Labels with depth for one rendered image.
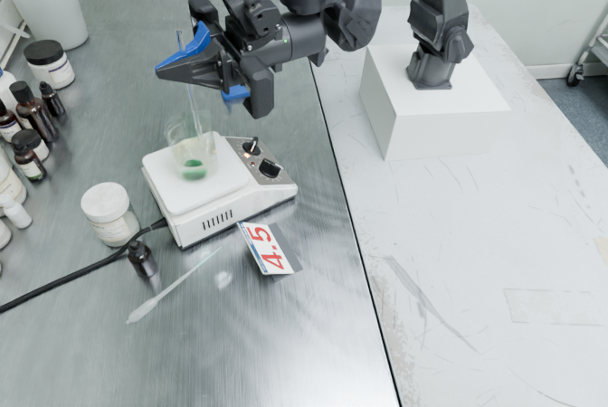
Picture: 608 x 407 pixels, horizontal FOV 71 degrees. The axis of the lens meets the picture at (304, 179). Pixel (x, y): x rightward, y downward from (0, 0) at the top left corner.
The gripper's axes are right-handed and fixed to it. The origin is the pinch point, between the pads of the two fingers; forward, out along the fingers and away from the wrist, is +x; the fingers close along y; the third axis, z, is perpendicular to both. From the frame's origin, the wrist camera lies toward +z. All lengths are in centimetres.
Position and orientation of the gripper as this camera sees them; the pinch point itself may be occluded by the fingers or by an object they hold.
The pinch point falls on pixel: (185, 64)
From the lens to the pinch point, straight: 52.0
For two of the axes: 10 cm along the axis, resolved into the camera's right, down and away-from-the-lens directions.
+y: 5.1, 6.7, -5.4
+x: -8.6, 3.6, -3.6
